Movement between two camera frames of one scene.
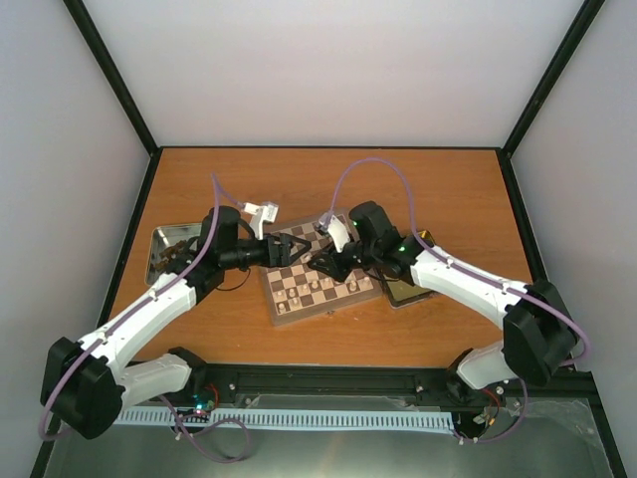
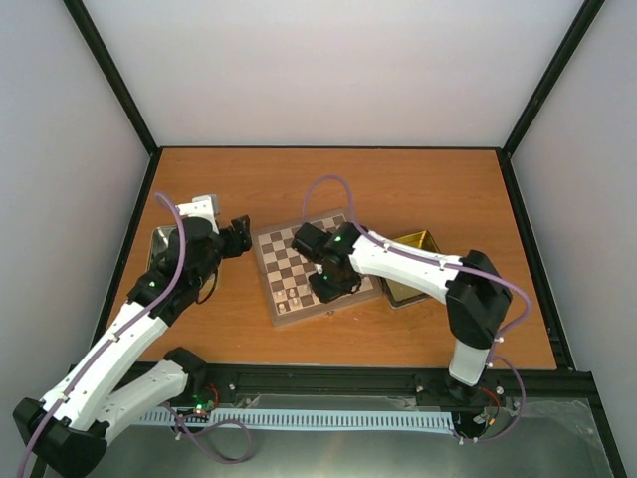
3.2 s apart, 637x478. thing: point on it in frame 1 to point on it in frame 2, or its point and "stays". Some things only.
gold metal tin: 400,292 stays
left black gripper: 283,258 to 243,234
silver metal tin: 163,237 stays
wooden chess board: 299,291 stays
